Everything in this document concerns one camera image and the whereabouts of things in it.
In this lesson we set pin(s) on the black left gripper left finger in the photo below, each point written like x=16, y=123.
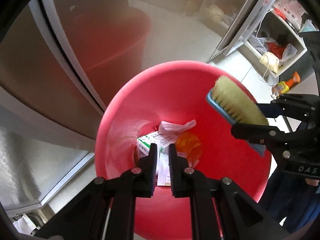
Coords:
x=146, y=179

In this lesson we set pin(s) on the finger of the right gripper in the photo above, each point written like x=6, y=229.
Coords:
x=302, y=107
x=276, y=140

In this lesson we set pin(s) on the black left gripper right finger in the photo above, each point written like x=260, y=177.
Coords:
x=178, y=179

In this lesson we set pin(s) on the orange clear plastic container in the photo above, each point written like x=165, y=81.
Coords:
x=190, y=145

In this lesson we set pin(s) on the white green medicine box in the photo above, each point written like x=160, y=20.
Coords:
x=144, y=142

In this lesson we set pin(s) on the yellow bristle blue brush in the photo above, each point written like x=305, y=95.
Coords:
x=233, y=104

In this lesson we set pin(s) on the white paper leaflet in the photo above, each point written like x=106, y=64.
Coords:
x=168, y=128

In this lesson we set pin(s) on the red trash bin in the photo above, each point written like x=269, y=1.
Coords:
x=176, y=92

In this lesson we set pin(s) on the orange spray bottle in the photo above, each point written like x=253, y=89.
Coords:
x=284, y=86

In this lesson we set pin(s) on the white shelf unit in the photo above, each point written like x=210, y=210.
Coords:
x=256, y=25

